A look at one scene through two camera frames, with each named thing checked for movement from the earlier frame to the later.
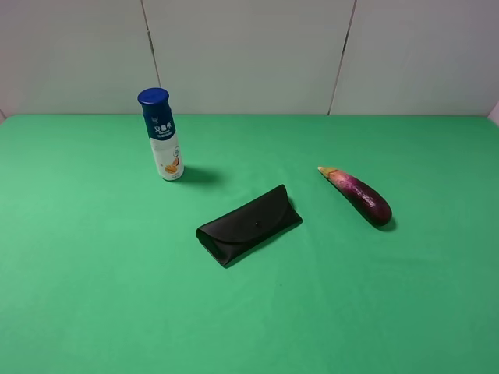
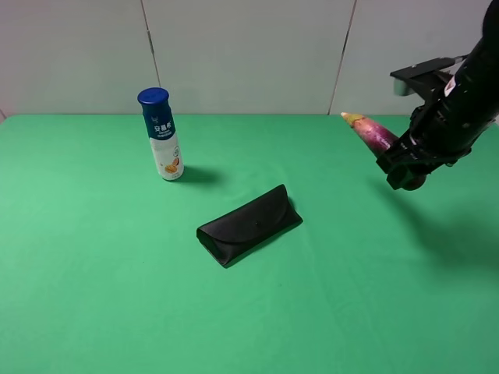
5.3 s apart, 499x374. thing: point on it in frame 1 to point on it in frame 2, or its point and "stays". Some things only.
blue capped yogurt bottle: [156, 107] stays
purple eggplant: [373, 206] to [379, 138]
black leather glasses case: [248, 225] stays
